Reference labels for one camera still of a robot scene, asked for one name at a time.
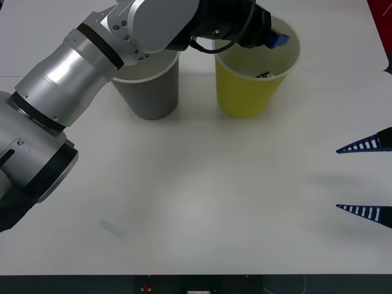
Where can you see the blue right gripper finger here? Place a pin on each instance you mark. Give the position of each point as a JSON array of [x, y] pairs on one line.
[[375, 213], [372, 144]]

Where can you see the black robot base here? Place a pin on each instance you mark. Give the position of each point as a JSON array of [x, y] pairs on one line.
[[92, 284]]

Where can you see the silver and black left arm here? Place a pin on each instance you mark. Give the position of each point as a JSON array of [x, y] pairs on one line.
[[67, 73]]

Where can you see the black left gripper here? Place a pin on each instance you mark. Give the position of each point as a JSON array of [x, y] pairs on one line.
[[255, 27]]

